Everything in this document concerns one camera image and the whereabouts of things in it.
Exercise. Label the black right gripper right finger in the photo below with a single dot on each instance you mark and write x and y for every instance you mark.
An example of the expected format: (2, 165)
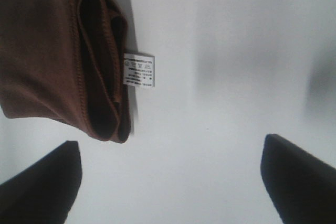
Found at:
(300, 186)

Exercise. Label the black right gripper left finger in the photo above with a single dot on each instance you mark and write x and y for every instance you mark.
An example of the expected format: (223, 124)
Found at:
(46, 191)

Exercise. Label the brown towel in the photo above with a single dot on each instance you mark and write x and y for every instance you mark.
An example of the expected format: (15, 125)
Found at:
(63, 60)

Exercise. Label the white towel care label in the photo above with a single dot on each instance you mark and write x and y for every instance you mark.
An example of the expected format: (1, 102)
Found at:
(139, 70)

